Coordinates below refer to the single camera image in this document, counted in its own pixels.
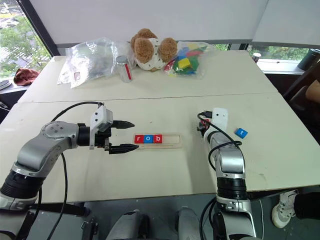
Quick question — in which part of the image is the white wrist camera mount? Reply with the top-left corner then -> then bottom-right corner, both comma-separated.
211,107 -> 230,132
89,104 -> 115,150

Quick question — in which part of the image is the glass jar silver lid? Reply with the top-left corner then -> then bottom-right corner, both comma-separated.
115,55 -> 134,83

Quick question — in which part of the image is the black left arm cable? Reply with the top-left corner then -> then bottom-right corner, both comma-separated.
37,100 -> 105,240

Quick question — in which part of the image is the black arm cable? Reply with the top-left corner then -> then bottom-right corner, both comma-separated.
196,109 -> 243,173
37,100 -> 105,240

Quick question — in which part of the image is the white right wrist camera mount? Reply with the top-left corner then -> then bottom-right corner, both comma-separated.
211,107 -> 230,132

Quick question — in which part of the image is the large clear plastic bag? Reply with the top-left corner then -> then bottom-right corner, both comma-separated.
65,37 -> 137,81

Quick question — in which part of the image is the dark red cloth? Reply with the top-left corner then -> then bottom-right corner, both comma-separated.
13,67 -> 41,87

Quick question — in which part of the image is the white sneaker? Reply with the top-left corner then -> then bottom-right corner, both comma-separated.
271,189 -> 299,229

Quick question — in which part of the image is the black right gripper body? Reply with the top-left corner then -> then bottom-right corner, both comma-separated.
196,119 -> 212,138

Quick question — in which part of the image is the wooden letter tray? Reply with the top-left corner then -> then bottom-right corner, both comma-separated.
132,132 -> 182,151

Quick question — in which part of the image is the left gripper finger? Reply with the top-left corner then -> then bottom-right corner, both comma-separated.
111,120 -> 136,130
108,143 -> 140,155

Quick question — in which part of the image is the dark green tumbler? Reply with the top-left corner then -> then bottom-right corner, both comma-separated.
297,48 -> 320,72

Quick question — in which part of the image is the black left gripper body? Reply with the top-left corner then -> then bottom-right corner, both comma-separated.
94,126 -> 113,152

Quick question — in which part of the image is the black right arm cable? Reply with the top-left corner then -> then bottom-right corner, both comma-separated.
196,109 -> 243,173

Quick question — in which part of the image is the flat clear bag red label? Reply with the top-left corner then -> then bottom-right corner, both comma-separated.
56,55 -> 84,90

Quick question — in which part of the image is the black table frame bar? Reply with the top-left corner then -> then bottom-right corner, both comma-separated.
24,201 -> 89,217

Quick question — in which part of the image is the blue t letter block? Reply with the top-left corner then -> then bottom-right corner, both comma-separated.
234,127 -> 249,139

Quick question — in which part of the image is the dark rounded robot leg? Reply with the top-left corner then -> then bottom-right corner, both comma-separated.
177,206 -> 205,240
105,209 -> 151,240

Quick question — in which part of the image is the brown plush bear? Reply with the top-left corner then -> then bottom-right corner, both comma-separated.
129,28 -> 179,73

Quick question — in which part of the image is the bag of coloured blocks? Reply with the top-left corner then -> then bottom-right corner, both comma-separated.
163,41 -> 217,81

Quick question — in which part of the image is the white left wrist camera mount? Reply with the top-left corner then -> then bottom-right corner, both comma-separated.
89,104 -> 115,150

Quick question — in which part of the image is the dark brown chair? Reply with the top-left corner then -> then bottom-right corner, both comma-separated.
282,62 -> 320,119

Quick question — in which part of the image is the black trouser leg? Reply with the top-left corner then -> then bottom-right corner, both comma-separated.
293,191 -> 320,221

